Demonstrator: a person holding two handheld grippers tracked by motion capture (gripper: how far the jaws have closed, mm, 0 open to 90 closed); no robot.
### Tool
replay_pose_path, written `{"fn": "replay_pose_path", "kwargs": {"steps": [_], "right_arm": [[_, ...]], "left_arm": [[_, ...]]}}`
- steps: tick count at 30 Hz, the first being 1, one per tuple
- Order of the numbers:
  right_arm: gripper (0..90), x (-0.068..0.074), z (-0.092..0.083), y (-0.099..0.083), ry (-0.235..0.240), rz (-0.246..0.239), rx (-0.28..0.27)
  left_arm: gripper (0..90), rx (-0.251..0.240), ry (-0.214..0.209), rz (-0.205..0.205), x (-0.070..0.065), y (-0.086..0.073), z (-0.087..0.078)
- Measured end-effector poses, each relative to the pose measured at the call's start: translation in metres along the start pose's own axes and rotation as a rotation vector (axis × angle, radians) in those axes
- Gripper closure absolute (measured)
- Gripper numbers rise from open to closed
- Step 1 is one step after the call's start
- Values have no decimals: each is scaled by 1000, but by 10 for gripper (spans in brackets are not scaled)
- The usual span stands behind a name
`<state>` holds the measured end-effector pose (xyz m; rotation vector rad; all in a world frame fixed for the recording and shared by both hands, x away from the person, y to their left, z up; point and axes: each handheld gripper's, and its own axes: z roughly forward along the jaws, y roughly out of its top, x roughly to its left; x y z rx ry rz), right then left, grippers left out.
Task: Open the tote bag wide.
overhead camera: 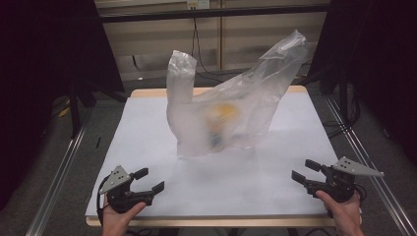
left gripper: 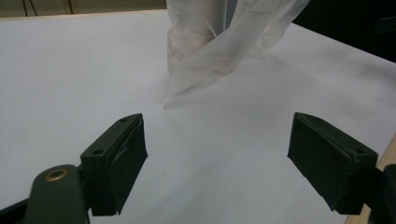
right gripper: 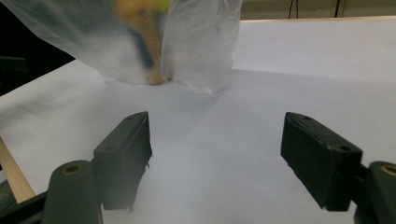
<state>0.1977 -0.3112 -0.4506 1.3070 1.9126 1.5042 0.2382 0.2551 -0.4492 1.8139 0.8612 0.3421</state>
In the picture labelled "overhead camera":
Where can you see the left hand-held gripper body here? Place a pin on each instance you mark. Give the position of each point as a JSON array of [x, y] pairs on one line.
[[119, 196]]

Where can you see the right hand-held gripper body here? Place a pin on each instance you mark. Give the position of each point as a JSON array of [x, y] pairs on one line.
[[342, 185]]

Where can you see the translucent plastic bag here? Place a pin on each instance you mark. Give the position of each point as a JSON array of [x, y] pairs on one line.
[[226, 111]]

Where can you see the person's left hand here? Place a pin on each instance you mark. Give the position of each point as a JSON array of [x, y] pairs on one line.
[[116, 221]]

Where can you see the person's right hand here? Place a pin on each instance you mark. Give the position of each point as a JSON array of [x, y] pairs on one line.
[[342, 213]]

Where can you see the small black floor item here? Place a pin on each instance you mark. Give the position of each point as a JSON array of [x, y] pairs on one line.
[[98, 142]]

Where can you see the white table mat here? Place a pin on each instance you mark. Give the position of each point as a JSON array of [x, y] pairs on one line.
[[209, 187]]

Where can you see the wooden table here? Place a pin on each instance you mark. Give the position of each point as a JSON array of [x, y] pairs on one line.
[[209, 223]]

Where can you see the black metal stand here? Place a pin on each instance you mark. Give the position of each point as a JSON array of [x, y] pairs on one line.
[[343, 95], [75, 108]]

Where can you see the yellow and blue item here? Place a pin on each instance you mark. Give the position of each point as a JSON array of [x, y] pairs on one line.
[[223, 114]]

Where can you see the black curtain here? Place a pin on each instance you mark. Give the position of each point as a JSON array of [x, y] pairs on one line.
[[380, 65], [39, 82]]

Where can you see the black horizontal bar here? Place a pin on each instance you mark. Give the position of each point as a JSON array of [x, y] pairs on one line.
[[213, 13]]

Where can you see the white power outlet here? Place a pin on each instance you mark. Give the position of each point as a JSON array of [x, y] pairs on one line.
[[198, 4]]

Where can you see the metal floor rail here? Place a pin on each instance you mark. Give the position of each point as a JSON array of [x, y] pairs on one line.
[[59, 177], [377, 183]]

